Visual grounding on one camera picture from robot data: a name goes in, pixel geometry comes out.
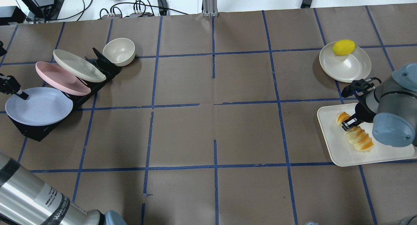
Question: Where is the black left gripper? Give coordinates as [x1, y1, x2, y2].
[0, 41, 29, 99]

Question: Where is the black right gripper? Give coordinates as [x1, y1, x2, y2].
[341, 103, 376, 132]

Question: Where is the striped bread roll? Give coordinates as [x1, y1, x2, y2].
[345, 126, 374, 152]

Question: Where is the light blue plate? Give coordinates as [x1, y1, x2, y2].
[5, 87, 73, 126]

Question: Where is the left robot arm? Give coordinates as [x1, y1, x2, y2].
[0, 48, 126, 225]

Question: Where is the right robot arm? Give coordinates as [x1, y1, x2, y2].
[341, 63, 417, 147]

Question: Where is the pink plate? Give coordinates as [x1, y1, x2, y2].
[35, 62, 91, 96]

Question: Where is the cream white plate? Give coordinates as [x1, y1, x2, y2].
[53, 49, 106, 83]

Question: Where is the white rectangular tray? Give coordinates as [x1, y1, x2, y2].
[317, 103, 417, 167]

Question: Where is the black dish rack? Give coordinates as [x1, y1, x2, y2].
[8, 48, 121, 141]

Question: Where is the white shallow dish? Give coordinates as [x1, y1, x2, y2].
[319, 42, 371, 83]

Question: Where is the yellow lemon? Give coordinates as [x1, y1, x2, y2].
[332, 39, 356, 56]

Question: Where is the cream white bowl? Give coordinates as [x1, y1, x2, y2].
[102, 38, 136, 67]

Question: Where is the black power adapter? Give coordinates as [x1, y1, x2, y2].
[157, 0, 168, 16]

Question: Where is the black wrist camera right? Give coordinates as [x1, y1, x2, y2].
[341, 77, 382, 98]

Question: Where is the black cables bundle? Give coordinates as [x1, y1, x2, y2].
[11, 0, 189, 22]

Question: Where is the aluminium frame post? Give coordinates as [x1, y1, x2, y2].
[202, 0, 219, 17]

